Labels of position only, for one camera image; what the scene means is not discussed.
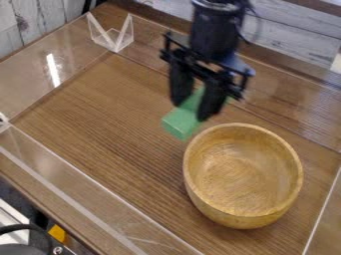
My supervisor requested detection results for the black cable near corner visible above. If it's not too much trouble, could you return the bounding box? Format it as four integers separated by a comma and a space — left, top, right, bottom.
0, 223, 55, 255

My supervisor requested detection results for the clear acrylic corner bracket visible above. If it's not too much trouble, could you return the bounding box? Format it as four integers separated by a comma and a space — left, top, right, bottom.
86, 13, 135, 53

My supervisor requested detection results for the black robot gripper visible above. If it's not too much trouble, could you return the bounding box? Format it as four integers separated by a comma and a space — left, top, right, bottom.
161, 0, 254, 122

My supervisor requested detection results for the clear acrylic front wall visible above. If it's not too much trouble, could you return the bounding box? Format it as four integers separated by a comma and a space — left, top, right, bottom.
0, 113, 203, 255

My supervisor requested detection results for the yellow and black device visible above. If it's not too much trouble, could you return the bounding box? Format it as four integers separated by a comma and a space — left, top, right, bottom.
48, 224, 92, 255

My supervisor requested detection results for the green rectangular block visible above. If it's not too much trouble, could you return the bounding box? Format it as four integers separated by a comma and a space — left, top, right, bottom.
162, 86, 210, 140

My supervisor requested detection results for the brown wooden bowl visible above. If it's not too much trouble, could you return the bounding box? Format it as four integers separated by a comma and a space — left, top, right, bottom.
182, 123, 304, 229

